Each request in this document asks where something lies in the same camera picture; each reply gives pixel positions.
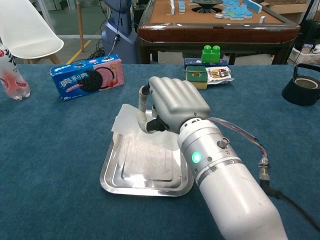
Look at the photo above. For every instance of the blue felt table cloth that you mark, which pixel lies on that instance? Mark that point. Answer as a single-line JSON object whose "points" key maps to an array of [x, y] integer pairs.
{"points": [[50, 150]]}

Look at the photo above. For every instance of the small dark blue box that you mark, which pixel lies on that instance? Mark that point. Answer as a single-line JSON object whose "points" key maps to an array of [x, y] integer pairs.
{"points": [[192, 61]]}

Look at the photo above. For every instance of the brown mahjong table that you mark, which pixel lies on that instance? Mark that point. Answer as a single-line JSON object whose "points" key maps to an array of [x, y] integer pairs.
{"points": [[212, 35]]}

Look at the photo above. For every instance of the green yellow sponge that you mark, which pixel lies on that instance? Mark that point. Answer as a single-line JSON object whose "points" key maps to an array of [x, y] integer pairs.
{"points": [[197, 77]]}

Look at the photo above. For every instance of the blue pink cookie box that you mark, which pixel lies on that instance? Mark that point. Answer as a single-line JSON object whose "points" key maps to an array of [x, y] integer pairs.
{"points": [[85, 80]]}

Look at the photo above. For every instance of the white paper tissue sheet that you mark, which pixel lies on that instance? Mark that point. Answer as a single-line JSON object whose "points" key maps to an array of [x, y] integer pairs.
{"points": [[125, 120]]}

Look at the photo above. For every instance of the pile of blue mahjong tiles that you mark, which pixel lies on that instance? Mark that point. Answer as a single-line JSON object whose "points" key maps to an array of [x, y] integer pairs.
{"points": [[235, 11]]}

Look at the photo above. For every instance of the green toy brick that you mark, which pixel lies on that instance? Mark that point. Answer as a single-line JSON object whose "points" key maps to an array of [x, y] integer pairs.
{"points": [[211, 56]]}

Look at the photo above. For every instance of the black mahjong table hub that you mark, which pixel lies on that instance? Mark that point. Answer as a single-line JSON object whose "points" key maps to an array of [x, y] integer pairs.
{"points": [[206, 6]]}

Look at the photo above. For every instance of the blue white mahjong tile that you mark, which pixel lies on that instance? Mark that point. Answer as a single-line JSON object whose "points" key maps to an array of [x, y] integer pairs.
{"points": [[262, 19], [219, 16]]}

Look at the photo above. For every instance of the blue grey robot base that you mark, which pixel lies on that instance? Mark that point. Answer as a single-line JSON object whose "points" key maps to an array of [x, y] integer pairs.
{"points": [[120, 47]]}

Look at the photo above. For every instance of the black cast iron teapot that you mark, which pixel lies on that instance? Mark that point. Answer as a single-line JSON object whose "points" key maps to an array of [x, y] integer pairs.
{"points": [[295, 97]]}

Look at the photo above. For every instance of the clear plastic drink bottle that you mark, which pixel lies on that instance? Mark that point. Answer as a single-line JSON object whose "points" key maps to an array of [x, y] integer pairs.
{"points": [[12, 80]]}

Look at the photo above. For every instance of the white red snack packet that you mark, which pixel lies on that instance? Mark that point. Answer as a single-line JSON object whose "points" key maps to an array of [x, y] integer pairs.
{"points": [[217, 77]]}

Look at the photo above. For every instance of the white chair with wooden legs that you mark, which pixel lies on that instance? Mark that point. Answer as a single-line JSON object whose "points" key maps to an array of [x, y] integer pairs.
{"points": [[25, 30]]}

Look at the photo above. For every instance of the stainless steel tray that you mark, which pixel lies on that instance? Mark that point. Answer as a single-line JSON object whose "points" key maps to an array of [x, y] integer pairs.
{"points": [[150, 190]]}

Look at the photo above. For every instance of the brown cardboard box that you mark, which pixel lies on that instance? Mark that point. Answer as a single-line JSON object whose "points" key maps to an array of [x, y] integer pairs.
{"points": [[287, 7]]}

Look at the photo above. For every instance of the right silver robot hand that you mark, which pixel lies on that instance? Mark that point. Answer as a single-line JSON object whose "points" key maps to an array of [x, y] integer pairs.
{"points": [[175, 100]]}

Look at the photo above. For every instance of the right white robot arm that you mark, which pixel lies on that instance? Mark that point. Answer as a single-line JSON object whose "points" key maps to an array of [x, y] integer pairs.
{"points": [[225, 187]]}

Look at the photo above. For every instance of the wooden pole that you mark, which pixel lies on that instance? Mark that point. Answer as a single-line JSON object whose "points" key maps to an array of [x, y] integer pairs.
{"points": [[80, 25]]}

